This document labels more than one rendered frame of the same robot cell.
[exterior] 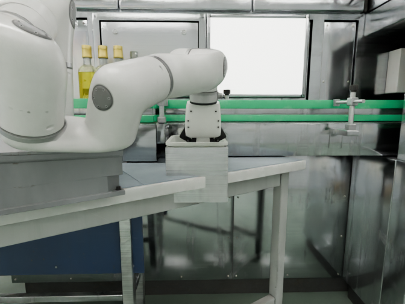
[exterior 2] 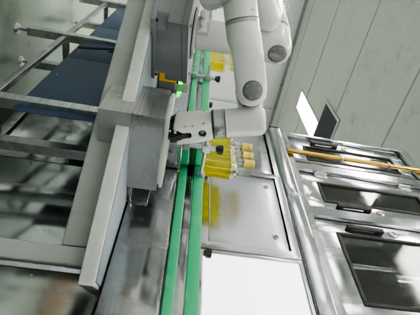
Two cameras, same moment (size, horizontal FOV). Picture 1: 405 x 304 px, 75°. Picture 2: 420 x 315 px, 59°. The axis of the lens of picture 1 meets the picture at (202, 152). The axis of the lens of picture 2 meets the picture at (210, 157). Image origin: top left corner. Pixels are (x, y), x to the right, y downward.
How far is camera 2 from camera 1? 92 cm
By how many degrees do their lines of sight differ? 60
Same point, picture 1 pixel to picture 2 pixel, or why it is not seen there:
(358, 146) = not seen: outside the picture
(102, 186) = (162, 9)
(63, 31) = (265, 40)
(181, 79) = (243, 32)
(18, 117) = not seen: outside the picture
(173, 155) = (162, 92)
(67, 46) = not seen: hidden behind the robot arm
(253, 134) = (151, 240)
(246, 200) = (18, 287)
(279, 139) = (135, 271)
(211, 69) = (252, 55)
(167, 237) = (12, 189)
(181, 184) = (135, 77)
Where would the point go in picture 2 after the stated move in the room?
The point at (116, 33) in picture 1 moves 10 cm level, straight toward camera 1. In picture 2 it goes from (264, 186) to (271, 171)
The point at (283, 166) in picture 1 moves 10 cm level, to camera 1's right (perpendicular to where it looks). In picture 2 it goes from (103, 225) to (90, 262)
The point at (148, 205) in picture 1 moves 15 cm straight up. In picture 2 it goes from (120, 62) to (174, 71)
